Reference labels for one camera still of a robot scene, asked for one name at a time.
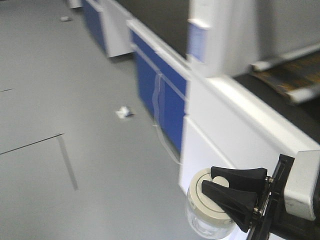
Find glass jar with white lid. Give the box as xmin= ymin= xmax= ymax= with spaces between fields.
xmin=185 ymin=168 xmax=236 ymax=240

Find rolled patterned mat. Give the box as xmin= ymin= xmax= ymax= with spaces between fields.
xmin=250 ymin=43 xmax=320 ymax=105

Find blue lab bench cabinets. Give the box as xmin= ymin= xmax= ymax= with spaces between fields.
xmin=81 ymin=0 xmax=189 ymax=152

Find crumpled white paper scrap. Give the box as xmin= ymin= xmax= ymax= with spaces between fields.
xmin=115 ymin=106 xmax=135 ymax=120

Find white fume hood base cabinet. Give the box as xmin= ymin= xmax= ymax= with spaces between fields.
xmin=179 ymin=76 xmax=320 ymax=192

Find white fume hood pillar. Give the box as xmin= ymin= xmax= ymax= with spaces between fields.
xmin=186 ymin=0 xmax=258 ymax=78

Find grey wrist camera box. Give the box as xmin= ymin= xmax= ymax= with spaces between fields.
xmin=283 ymin=150 xmax=320 ymax=221

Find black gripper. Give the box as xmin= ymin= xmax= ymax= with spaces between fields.
xmin=201 ymin=154 xmax=320 ymax=240

